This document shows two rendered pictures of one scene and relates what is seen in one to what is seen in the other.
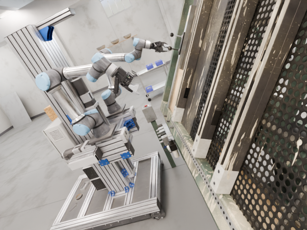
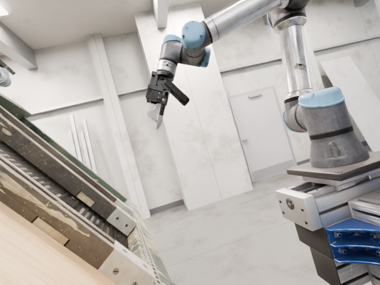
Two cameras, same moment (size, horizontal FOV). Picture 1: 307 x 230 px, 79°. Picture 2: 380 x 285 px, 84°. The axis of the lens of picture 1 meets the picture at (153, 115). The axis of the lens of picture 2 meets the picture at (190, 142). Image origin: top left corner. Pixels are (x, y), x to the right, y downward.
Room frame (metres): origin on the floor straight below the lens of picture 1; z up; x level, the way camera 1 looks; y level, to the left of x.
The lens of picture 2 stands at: (2.00, -0.16, 1.20)
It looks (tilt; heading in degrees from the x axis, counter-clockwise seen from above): 2 degrees up; 159
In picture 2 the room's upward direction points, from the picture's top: 16 degrees counter-clockwise
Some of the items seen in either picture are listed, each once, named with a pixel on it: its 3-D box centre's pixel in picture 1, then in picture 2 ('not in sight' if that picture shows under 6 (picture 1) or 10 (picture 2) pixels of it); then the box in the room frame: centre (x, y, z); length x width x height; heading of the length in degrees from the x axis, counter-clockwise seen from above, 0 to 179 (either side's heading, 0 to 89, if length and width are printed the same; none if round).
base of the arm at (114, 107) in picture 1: (113, 106); not in sight; (2.03, 0.37, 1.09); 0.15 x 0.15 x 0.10
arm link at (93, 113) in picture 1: (92, 117); (322, 109); (1.54, 0.48, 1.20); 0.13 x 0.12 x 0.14; 155
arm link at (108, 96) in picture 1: (108, 96); not in sight; (2.03, 0.37, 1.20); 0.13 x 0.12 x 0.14; 145
